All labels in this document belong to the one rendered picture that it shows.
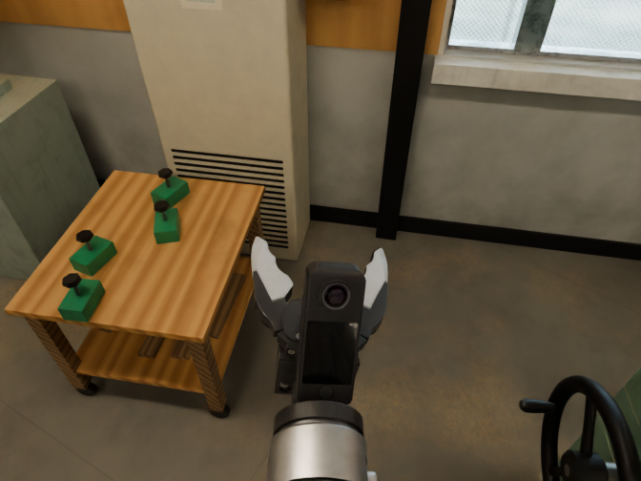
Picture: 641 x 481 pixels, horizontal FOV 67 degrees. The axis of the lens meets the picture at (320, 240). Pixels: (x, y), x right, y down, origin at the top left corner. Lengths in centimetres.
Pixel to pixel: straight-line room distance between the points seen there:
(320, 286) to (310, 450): 11
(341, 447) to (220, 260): 116
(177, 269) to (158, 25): 77
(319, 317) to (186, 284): 109
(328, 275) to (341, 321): 4
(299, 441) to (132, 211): 144
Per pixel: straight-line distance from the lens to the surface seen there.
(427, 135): 204
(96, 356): 183
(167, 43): 175
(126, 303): 146
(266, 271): 46
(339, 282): 36
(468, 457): 178
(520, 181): 220
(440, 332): 199
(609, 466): 93
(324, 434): 37
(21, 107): 213
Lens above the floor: 159
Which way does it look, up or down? 44 degrees down
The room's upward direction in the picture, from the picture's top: straight up
